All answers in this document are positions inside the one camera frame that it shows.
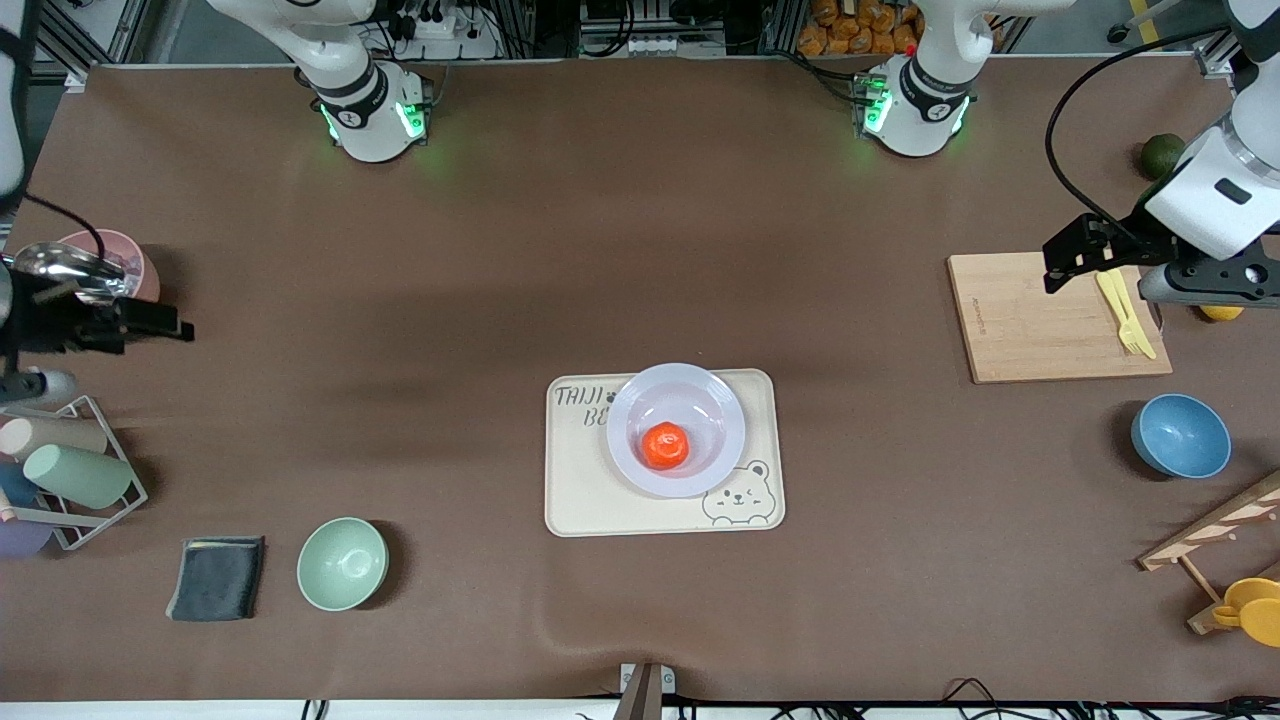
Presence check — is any yellow plastic fork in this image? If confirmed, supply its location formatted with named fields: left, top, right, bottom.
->
left=1105, top=278, right=1144, bottom=357

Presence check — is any beige cup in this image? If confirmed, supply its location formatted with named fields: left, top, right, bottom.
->
left=0, top=415, right=108, bottom=462

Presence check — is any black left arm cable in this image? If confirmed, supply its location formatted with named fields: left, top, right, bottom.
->
left=1044, top=27, right=1233, bottom=237

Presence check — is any blue cup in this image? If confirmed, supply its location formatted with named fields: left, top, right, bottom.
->
left=0, top=462, right=42, bottom=508

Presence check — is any purple cup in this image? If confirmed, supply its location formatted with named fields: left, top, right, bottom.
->
left=0, top=518, right=54, bottom=559

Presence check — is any orange mandarin fruit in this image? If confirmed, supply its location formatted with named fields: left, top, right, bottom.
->
left=640, top=421, right=693, bottom=471

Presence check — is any cream bear print tray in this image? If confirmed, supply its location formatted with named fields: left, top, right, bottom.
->
left=544, top=368, right=787, bottom=539

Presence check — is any pink bowl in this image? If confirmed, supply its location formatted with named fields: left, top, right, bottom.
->
left=58, top=229, right=161, bottom=304

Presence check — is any mint green bowl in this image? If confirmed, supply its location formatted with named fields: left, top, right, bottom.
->
left=296, top=517, right=389, bottom=612

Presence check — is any aluminium frame profile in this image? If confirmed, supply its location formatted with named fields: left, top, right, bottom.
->
left=1195, top=28, right=1251, bottom=81

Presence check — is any bamboo cutting board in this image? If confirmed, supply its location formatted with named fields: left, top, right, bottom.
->
left=947, top=252, right=1173, bottom=385

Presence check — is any yellow mug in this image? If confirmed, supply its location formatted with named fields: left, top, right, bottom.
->
left=1212, top=577, right=1280, bottom=648

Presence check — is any shiny steel ladle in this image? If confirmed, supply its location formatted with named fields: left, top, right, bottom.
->
left=14, top=242, right=137, bottom=301

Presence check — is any green round fruit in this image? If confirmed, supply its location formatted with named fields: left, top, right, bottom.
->
left=1140, top=133, right=1188, bottom=182

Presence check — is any wooden mug rack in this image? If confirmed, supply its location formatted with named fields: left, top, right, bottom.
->
left=1137, top=470, right=1280, bottom=636

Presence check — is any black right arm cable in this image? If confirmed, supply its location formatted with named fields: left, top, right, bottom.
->
left=20, top=194, right=107, bottom=263

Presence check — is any black floor cable bundle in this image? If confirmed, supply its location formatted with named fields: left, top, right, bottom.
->
left=940, top=678, right=1280, bottom=720

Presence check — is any white power strip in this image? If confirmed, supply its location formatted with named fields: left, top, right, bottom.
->
left=398, top=8, right=501, bottom=61

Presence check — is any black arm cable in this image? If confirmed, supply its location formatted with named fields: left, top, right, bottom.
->
left=20, top=194, right=107, bottom=263
left=1044, top=27, right=1233, bottom=237

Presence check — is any dark grey folded cloth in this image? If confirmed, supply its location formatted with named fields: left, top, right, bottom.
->
left=165, top=536, right=266, bottom=623

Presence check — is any yellow plastic knife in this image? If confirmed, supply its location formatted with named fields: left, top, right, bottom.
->
left=1095, top=268, right=1159, bottom=361

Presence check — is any grey wire cup rack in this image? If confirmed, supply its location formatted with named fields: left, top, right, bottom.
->
left=0, top=395, right=149, bottom=552

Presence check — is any lavender round plate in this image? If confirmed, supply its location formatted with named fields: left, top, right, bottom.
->
left=606, top=362, right=748, bottom=499

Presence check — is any metal camera mount clamp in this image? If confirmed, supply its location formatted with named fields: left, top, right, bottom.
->
left=612, top=662, right=677, bottom=720

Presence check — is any mint green cup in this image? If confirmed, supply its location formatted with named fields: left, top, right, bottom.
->
left=22, top=443, right=134, bottom=509

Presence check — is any bag of orange snacks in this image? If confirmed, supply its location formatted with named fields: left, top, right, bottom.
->
left=797, top=0, right=922, bottom=57

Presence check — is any blue bowl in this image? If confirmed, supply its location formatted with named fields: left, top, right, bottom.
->
left=1131, top=393, right=1232, bottom=480

